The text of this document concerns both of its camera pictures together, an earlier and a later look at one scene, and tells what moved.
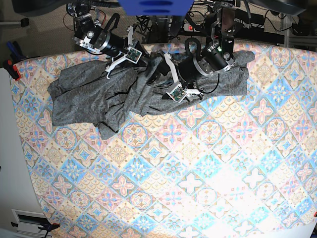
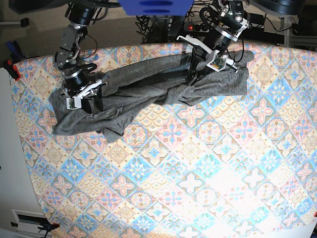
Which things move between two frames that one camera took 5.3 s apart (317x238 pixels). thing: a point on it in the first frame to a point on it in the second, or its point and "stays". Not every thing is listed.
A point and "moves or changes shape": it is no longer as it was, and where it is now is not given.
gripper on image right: (178, 92) to (217, 43)
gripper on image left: (141, 59) to (79, 87)
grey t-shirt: (82, 94) moves or changes shape
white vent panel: (28, 222) stays
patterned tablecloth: (241, 166) stays
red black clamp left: (12, 69) stays
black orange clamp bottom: (49, 227) stays
